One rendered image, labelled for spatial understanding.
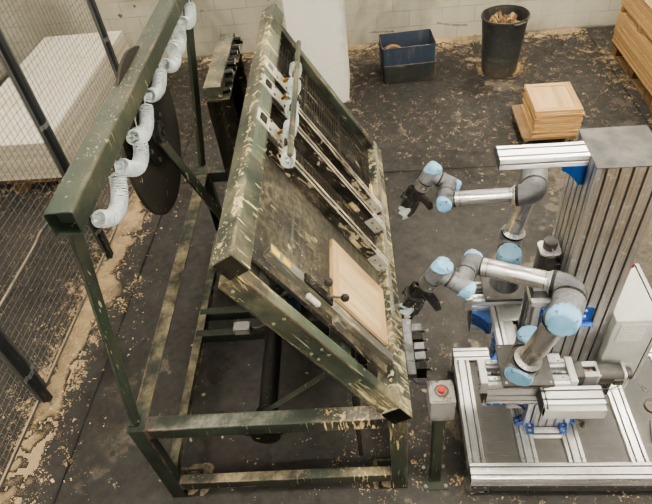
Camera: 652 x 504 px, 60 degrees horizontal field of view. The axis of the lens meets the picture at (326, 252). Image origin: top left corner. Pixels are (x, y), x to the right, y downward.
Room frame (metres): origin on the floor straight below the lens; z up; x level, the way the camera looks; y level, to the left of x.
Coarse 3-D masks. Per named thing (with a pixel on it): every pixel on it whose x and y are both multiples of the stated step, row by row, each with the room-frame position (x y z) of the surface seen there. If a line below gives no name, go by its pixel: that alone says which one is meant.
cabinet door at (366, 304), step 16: (336, 256) 2.01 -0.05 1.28; (336, 272) 1.90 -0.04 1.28; (352, 272) 2.00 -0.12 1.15; (336, 288) 1.79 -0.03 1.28; (352, 288) 1.89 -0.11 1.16; (368, 288) 2.00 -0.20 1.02; (352, 304) 1.78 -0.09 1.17; (368, 304) 1.88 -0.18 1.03; (368, 320) 1.76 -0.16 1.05; (384, 320) 1.86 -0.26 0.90; (384, 336) 1.75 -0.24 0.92
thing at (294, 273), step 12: (264, 252) 1.66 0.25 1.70; (276, 264) 1.64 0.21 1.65; (288, 276) 1.64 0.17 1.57; (300, 276) 1.65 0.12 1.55; (300, 288) 1.63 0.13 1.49; (324, 300) 1.63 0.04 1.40; (336, 312) 1.62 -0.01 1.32; (348, 324) 1.62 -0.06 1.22; (360, 336) 1.61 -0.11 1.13; (372, 336) 1.65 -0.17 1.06; (372, 348) 1.61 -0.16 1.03; (384, 348) 1.64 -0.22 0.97; (384, 360) 1.60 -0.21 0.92
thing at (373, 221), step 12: (264, 84) 2.58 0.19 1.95; (300, 84) 2.61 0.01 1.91; (276, 96) 2.59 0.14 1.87; (276, 108) 2.59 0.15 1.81; (276, 120) 2.59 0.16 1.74; (300, 132) 2.60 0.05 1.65; (300, 144) 2.58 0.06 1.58; (312, 144) 2.62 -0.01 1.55; (312, 156) 2.58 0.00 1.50; (324, 156) 2.62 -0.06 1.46; (324, 168) 2.57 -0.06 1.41; (336, 180) 2.57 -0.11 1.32; (348, 192) 2.56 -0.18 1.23; (360, 204) 2.56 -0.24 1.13; (360, 216) 2.56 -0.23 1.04; (372, 216) 2.55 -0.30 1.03; (372, 228) 2.55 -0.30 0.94; (384, 228) 2.55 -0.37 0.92
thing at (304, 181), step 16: (272, 128) 2.30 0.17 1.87; (272, 144) 2.28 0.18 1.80; (272, 160) 2.28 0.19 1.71; (288, 176) 2.27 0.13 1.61; (304, 176) 2.27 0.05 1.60; (304, 192) 2.27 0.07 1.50; (320, 192) 2.27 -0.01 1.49; (320, 208) 2.26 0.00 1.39; (336, 208) 2.27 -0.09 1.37; (336, 224) 2.25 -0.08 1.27; (352, 224) 2.29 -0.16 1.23; (368, 240) 2.28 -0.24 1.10; (368, 256) 2.24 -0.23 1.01; (384, 256) 2.28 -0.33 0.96
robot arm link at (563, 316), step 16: (560, 288) 1.31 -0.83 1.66; (576, 288) 1.29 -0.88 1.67; (560, 304) 1.23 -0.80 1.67; (576, 304) 1.22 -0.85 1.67; (544, 320) 1.24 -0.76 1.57; (560, 320) 1.18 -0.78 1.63; (576, 320) 1.16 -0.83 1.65; (544, 336) 1.22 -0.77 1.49; (560, 336) 1.18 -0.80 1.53; (512, 352) 1.35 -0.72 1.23; (528, 352) 1.25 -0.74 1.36; (544, 352) 1.22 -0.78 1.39; (512, 368) 1.25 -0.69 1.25; (528, 368) 1.23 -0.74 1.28; (528, 384) 1.21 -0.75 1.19
